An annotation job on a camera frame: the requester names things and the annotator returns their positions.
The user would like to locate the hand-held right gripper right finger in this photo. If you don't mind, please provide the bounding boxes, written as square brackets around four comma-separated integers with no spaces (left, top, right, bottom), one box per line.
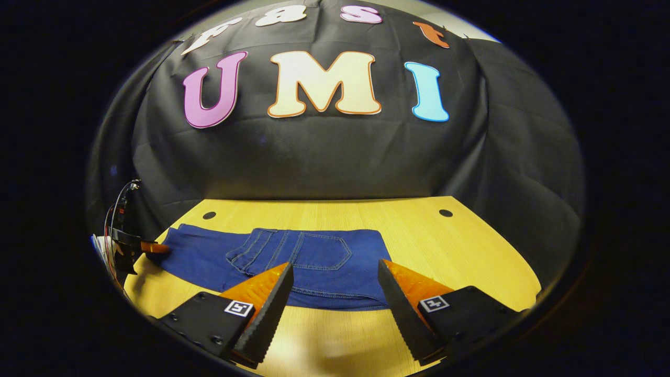
[377,259,526,367]

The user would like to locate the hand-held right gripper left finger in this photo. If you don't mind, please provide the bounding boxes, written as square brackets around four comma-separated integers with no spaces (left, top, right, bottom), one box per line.
[156,262,295,370]

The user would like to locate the blue denim jeans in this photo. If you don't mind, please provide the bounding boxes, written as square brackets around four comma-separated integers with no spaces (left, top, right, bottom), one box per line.
[157,224,393,311]

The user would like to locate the black backdrop cloth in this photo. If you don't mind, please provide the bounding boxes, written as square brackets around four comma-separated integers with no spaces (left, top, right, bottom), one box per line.
[86,0,584,286]

